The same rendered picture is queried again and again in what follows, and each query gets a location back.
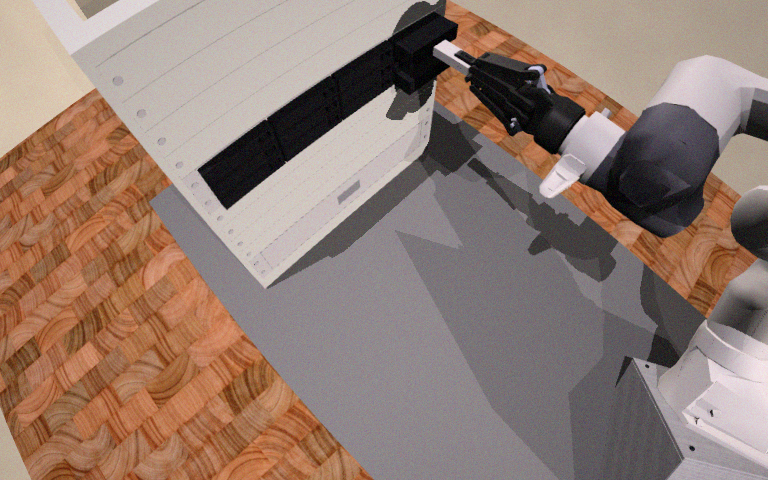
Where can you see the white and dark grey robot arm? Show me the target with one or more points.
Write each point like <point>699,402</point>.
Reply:
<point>722,378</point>

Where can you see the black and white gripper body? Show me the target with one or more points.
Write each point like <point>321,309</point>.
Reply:
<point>559,114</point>

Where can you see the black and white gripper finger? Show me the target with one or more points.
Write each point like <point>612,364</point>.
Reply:
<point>504,113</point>
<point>499,71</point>

